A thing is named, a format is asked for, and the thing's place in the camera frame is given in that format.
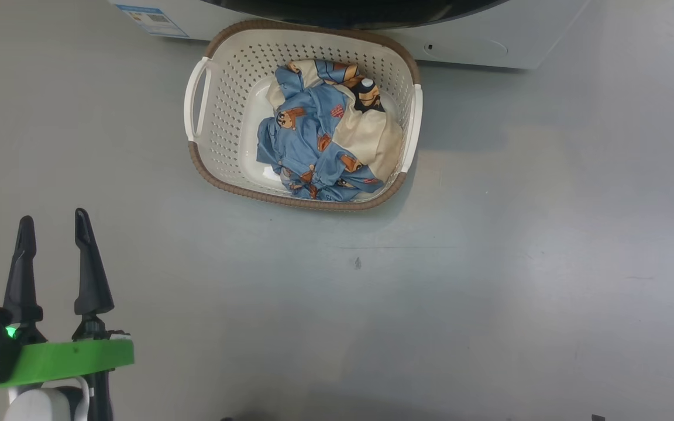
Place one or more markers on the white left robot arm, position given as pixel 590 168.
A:
pixel 38 406

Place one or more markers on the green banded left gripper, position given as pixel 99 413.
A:
pixel 68 358

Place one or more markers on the cream perforated laundry basket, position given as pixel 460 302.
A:
pixel 226 117

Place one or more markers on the blue cartoon print pajama pants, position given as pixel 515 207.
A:
pixel 302 146

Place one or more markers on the white front-load washing machine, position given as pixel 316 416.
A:
pixel 547 29

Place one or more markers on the black glass washing machine door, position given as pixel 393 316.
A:
pixel 348 14

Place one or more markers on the blue energy label sticker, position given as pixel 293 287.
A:
pixel 152 20

